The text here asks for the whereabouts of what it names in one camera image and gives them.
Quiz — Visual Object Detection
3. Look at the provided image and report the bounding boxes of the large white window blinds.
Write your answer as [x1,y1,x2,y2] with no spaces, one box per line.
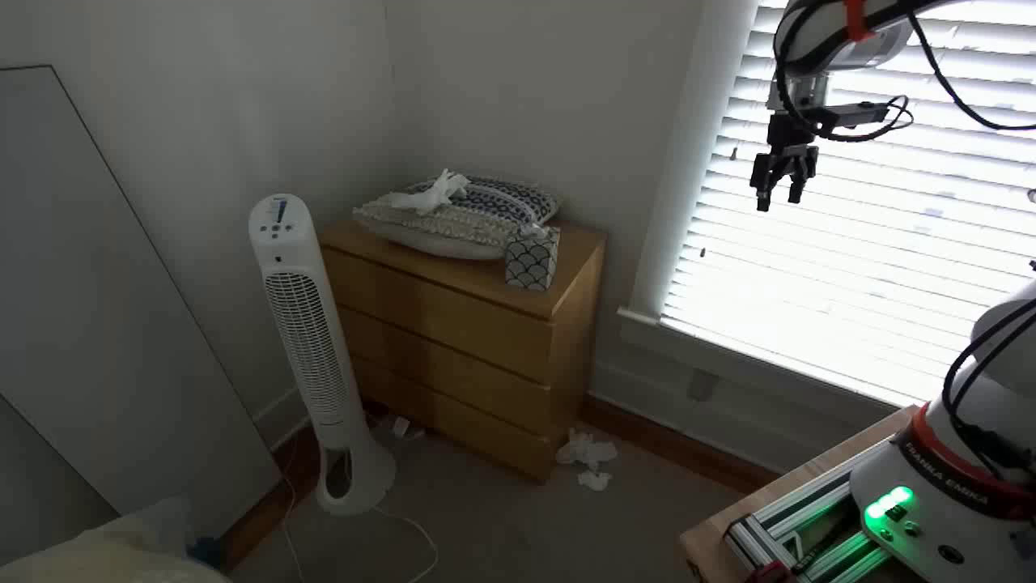
[661,0,1036,409]

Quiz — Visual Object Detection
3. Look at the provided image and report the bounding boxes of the large white leaning board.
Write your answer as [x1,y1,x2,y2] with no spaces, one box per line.
[0,60,285,542]

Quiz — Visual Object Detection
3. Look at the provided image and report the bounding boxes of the aluminium rail frame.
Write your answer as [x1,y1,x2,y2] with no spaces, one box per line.
[719,466,900,583]

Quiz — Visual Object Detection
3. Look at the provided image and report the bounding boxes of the white fan power cable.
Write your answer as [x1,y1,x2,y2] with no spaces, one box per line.
[282,503,445,583]

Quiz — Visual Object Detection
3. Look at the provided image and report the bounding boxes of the diamond pattern tissue box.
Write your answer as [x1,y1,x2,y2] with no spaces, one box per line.
[502,221,563,295]

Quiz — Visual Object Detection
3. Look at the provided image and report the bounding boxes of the bed with yellowish blanket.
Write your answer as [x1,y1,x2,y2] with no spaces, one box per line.
[0,495,234,583]

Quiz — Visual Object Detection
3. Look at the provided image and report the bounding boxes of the white tower fan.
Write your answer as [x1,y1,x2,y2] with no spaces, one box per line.
[247,192,397,519]

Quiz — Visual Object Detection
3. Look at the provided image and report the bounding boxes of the wooden chest of drawers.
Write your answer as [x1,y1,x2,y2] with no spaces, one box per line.
[322,217,608,483]

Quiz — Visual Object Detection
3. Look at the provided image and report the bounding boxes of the black hanging robot cable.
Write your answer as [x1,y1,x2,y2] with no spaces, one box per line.
[903,0,1036,136]

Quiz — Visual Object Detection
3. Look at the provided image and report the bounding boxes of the crumpled white tissues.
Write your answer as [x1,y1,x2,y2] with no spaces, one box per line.
[554,424,623,495]

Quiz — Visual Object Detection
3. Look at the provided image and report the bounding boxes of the black cable beside robot base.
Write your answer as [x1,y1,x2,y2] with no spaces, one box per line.
[938,295,1036,478]

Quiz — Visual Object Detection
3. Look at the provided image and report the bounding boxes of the patterned white pillow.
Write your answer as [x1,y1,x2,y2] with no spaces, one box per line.
[349,176,563,261]

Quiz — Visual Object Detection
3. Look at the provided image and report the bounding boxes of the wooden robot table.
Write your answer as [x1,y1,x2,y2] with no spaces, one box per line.
[676,403,923,583]

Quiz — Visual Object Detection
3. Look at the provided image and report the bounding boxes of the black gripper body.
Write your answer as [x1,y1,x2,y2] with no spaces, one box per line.
[749,109,824,188]

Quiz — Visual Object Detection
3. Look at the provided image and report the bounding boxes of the white crumpled cloth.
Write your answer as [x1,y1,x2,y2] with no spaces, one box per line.
[384,166,475,214]

